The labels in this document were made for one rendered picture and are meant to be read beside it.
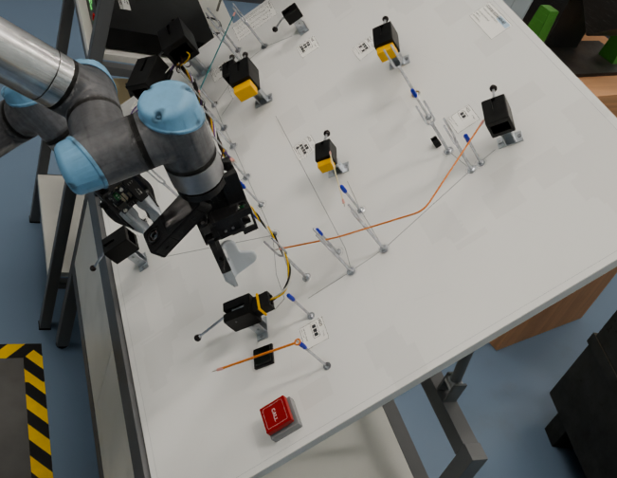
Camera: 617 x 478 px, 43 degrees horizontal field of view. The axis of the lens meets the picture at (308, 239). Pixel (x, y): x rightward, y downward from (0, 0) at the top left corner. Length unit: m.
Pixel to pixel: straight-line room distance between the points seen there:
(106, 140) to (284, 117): 0.82
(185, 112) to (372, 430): 1.04
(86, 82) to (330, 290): 0.60
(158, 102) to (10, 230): 2.23
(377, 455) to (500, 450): 1.42
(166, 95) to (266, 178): 0.71
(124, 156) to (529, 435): 2.53
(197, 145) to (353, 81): 0.77
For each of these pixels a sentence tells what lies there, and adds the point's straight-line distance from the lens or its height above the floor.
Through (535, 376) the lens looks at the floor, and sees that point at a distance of 3.56.
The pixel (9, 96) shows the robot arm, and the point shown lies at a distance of 1.31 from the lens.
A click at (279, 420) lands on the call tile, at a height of 1.11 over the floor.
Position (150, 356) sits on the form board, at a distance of 1.63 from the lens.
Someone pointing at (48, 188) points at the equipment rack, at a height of 0.24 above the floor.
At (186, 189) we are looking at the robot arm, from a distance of 1.08.
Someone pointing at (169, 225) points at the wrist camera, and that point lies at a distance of 1.15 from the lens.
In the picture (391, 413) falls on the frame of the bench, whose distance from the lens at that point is 1.89.
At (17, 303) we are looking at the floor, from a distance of 2.94.
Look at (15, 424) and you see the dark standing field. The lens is 2.62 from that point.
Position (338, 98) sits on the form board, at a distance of 1.74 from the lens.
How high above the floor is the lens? 2.13
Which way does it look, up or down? 37 degrees down
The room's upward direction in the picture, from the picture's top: 24 degrees clockwise
